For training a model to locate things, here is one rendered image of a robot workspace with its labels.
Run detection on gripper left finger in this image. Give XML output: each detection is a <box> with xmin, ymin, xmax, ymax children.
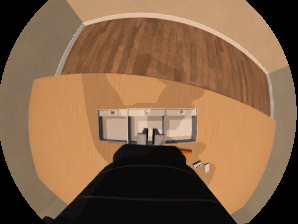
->
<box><xmin>137</xmin><ymin>128</ymin><xmax>148</xmax><ymax>145</ymax></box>

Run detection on beige three-compartment tray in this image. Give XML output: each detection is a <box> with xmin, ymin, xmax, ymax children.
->
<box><xmin>98</xmin><ymin>108</ymin><xmax>198</xmax><ymax>145</ymax></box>

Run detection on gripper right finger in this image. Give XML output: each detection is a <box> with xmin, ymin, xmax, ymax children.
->
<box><xmin>152</xmin><ymin>128</ymin><xmax>164</xmax><ymax>146</ymax></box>

